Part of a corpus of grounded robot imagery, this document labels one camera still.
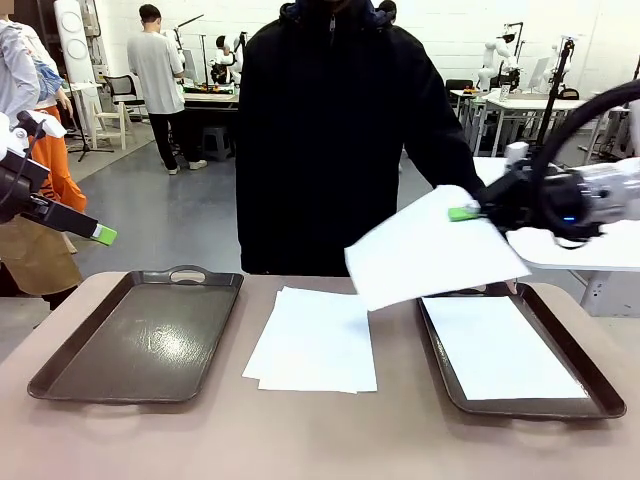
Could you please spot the printed paper cup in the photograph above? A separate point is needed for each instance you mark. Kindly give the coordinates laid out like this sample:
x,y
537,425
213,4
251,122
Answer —
x,y
505,92

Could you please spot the person's left hand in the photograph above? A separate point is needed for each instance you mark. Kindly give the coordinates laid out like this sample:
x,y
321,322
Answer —
x,y
512,288

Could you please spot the brown fabric cover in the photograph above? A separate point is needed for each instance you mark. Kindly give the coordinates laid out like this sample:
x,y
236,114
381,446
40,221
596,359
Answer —
x,y
35,265

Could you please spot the right forearm black sleeve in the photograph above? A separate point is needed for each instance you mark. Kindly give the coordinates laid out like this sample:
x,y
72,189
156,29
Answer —
x,y
250,225

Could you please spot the grey plastic stool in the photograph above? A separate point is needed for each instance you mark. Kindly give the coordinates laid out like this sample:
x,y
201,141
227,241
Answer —
x,y
217,142

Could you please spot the man in white t-shirt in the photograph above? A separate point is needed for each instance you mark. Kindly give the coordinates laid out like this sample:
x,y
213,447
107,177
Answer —
x,y
155,75

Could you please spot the person in black hooded jacket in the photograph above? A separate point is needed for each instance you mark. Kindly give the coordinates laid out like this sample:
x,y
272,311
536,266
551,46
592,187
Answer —
x,y
325,150

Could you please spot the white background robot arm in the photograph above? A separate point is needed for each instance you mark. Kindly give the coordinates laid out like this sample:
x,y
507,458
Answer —
x,y
487,65

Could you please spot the tall black tripod pole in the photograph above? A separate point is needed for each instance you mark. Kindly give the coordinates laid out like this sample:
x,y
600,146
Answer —
x,y
552,100

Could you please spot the black basket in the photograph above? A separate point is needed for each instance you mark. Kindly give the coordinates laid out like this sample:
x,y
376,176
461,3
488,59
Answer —
x,y
565,92

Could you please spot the large white table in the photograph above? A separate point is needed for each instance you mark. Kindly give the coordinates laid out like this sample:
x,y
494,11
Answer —
x,y
600,255

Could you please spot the seated person in dark top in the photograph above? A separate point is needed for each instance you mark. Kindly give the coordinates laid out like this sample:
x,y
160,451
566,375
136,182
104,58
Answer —
x,y
222,60

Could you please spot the white tower air conditioner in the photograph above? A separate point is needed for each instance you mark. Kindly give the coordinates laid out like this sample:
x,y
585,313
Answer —
x,y
75,40

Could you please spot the brown plastic serving tray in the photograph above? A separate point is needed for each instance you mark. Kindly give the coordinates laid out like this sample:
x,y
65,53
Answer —
x,y
540,410
125,340

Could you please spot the black overhead camera stand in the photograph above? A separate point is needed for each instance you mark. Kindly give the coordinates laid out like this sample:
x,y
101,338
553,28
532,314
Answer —
x,y
510,37

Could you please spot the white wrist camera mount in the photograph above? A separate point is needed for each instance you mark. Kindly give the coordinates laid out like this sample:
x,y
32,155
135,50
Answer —
x,y
516,155
47,127

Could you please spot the white computer monitor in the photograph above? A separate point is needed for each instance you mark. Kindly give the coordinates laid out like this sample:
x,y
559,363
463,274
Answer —
x,y
539,72

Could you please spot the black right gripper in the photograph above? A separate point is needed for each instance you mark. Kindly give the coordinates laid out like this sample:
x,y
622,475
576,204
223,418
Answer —
x,y
520,200

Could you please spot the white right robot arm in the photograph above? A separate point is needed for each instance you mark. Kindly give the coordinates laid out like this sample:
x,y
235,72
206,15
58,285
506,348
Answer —
x,y
620,190

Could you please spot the white paper stack on table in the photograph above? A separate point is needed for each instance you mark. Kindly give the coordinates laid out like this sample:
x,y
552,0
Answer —
x,y
251,374

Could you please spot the long white lab table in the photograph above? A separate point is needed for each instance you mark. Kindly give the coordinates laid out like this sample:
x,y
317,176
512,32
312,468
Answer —
x,y
520,104

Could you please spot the small white background robot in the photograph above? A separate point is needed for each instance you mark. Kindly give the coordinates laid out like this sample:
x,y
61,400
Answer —
x,y
554,65

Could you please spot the white wooden chair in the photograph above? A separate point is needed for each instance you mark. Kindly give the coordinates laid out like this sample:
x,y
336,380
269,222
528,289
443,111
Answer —
x,y
107,117

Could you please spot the thin black tripod stand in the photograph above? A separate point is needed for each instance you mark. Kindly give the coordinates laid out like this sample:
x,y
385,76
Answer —
x,y
85,147

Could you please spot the black chair with high back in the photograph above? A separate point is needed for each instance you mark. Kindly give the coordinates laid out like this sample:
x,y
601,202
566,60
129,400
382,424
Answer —
x,y
460,85

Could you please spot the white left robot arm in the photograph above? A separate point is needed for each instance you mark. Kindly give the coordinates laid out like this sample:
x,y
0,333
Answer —
x,y
4,140

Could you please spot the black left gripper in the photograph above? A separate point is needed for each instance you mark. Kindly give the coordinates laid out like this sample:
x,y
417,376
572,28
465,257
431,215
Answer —
x,y
20,185

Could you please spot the person in orange trousers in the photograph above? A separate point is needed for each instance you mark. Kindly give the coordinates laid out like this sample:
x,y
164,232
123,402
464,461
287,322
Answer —
x,y
20,65

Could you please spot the left forearm black sleeve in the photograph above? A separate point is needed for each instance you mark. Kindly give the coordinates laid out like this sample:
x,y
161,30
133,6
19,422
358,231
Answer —
x,y
450,160

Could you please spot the black mesh office chair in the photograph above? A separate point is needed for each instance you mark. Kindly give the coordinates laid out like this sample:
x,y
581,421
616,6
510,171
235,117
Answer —
x,y
116,87

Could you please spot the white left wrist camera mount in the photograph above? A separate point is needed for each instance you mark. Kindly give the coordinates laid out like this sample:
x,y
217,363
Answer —
x,y
47,127

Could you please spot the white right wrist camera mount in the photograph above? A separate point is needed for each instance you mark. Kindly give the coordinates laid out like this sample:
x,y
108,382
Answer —
x,y
516,155

